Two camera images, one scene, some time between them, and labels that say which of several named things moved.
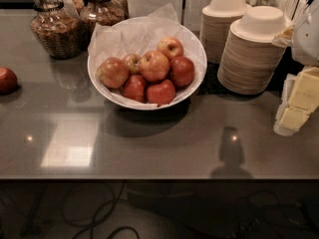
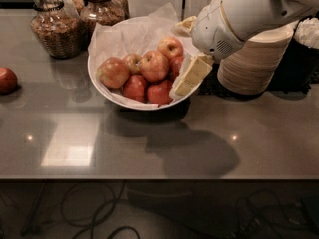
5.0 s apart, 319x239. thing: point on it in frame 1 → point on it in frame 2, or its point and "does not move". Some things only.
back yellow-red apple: x=171 y=47 does not move
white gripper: x=308 y=40 → x=212 y=34
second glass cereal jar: x=106 y=6 does not move
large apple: x=154 y=66 does not move
